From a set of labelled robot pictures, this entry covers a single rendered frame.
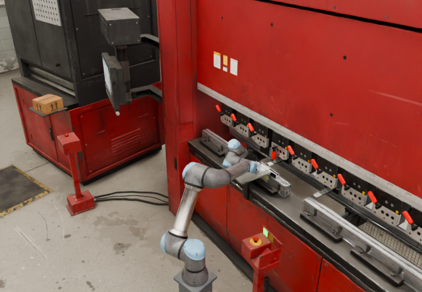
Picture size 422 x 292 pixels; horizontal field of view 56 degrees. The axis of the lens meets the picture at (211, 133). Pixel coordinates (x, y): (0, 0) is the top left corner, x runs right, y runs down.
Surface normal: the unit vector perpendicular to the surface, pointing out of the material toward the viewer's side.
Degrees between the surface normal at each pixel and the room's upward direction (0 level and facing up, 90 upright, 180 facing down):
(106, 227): 0
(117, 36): 90
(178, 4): 90
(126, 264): 0
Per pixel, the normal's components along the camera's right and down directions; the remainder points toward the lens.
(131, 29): 0.36, 0.42
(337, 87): -0.83, 0.25
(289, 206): 0.00, -0.89
